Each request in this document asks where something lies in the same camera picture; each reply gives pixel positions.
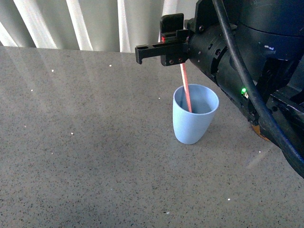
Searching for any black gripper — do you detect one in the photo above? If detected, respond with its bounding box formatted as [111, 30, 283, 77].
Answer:
[135, 0, 259, 125]

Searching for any pink chopstick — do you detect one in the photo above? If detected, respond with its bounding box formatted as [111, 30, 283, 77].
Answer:
[180, 63, 192, 113]

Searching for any blue cup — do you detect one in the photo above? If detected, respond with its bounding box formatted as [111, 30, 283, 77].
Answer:
[172, 84, 219, 144]

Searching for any bamboo chopstick holder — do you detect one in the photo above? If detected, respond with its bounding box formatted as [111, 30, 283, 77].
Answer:
[251, 125, 270, 142]

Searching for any white curtain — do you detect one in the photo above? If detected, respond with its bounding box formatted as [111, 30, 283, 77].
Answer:
[0, 0, 196, 53]

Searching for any black cable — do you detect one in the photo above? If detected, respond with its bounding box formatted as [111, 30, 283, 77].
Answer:
[211, 0, 304, 179]

